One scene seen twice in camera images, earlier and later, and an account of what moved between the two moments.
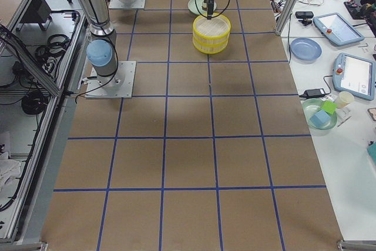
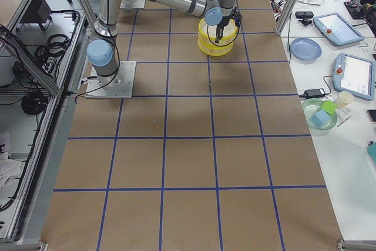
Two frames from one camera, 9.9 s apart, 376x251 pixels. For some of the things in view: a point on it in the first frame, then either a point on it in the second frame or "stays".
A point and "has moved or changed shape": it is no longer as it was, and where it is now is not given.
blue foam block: [321, 119] stays
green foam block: [329, 107] stays
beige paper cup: [345, 98] stays
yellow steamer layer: [212, 32] has moved or changed shape
